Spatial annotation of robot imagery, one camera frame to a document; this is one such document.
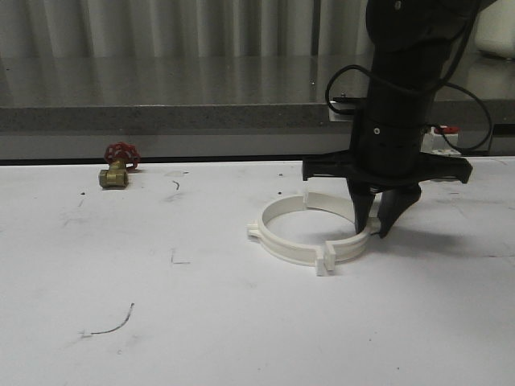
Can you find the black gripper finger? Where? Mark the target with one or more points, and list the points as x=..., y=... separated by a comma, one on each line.
x=362, y=200
x=393, y=203

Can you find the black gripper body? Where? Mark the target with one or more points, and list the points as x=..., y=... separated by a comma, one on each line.
x=386, y=152

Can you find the white half pipe clamp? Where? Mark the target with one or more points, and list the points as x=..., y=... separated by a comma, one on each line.
x=282, y=248
x=344, y=248

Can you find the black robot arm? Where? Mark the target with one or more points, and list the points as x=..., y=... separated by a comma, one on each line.
x=417, y=48

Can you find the white container on counter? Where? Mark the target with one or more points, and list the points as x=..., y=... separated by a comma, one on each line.
x=495, y=30

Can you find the brass valve red handwheel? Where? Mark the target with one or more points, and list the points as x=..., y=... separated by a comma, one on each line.
x=122, y=159

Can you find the grey stone counter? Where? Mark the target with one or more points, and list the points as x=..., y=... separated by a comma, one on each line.
x=71, y=109

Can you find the white circuit breaker red switch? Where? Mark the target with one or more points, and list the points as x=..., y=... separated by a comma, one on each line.
x=442, y=140

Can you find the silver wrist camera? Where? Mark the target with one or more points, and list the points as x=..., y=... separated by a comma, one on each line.
x=345, y=108

